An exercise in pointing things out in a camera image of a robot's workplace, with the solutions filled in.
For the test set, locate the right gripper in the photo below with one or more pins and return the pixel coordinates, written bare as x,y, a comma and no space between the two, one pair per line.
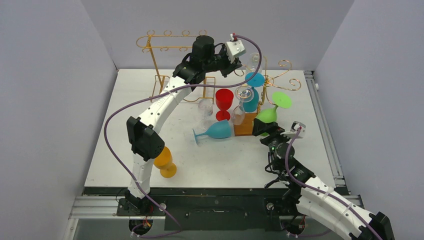
267,129

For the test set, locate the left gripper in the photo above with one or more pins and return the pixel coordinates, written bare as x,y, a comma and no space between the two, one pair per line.
229,67

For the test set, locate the gold hook rack wooden base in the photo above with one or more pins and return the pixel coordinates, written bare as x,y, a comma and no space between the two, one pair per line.
245,129

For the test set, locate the blue plastic goblet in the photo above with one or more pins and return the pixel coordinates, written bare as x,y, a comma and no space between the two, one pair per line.
257,81
218,130

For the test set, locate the clear patterned wine glass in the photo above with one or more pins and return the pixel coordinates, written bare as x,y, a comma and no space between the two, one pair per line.
253,63

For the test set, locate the small clear front wine glass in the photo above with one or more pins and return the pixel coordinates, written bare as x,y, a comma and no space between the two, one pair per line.
243,94

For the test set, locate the green plastic goblet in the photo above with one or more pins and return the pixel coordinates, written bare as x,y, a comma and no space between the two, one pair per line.
280,100

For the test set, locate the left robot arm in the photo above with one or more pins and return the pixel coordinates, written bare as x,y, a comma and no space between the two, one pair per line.
143,131

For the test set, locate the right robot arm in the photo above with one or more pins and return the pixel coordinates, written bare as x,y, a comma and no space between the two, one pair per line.
309,195

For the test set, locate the red plastic goblet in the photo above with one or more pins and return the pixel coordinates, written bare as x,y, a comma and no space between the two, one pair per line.
224,100

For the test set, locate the clear glass near red goblet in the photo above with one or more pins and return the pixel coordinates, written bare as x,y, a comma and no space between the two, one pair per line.
205,109

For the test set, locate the orange plastic goblet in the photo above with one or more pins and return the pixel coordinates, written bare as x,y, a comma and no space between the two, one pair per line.
164,162

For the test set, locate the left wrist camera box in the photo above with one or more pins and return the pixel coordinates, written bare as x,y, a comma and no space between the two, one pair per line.
234,48

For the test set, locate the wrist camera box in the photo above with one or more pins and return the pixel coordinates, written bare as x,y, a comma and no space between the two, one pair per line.
234,48
297,129

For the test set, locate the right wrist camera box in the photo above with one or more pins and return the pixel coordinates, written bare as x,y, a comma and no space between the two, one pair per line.
297,129

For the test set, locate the aluminium table frame rail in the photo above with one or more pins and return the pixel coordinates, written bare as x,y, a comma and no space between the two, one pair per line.
335,165

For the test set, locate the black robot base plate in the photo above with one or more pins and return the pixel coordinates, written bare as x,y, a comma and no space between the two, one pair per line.
214,209

